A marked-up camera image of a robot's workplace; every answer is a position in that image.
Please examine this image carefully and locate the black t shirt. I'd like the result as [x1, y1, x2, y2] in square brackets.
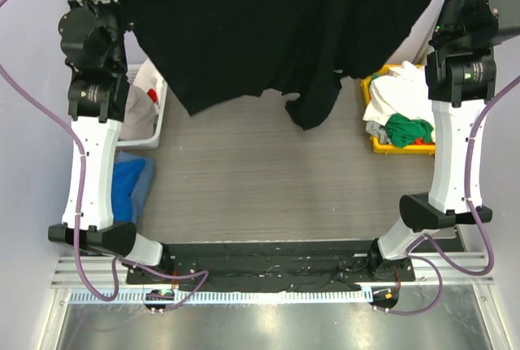
[119, 0, 431, 130]

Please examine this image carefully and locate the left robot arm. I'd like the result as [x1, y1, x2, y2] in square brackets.
[48, 0, 173, 274]

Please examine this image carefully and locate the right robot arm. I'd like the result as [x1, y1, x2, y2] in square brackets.
[366, 0, 519, 279]

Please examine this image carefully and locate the grey garment in bin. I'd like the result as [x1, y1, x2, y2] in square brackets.
[366, 121, 392, 145]

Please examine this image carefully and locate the beige grey shirt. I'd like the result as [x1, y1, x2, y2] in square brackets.
[119, 85, 156, 141]

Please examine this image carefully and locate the blue checkered shirt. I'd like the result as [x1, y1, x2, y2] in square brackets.
[113, 149, 156, 225]

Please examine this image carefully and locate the solid blue shirt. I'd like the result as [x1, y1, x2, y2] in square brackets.
[111, 162, 150, 224]

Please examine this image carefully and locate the white and red garment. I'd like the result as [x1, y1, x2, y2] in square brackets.
[132, 58, 165, 106]

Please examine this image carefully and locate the green t shirt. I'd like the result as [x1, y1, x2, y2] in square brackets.
[385, 114, 434, 148]

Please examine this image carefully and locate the white plastic laundry basket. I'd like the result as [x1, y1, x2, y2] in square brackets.
[117, 63, 168, 149]

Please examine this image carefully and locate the yellow plastic bin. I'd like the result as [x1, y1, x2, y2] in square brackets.
[360, 63, 436, 156]

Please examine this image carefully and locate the white t shirt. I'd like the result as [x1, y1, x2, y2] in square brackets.
[362, 60, 436, 144]

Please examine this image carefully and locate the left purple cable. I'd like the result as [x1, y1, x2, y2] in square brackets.
[0, 0, 210, 313]

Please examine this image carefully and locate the purple cable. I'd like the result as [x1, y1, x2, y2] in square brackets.
[372, 73, 520, 317]
[0, 0, 210, 313]

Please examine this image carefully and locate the white slotted cable duct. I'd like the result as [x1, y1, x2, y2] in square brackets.
[68, 287, 374, 305]

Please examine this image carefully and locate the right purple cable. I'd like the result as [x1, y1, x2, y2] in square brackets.
[372, 73, 520, 317]

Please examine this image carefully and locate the aluminium rail frame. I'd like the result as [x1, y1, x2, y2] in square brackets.
[50, 253, 492, 292]

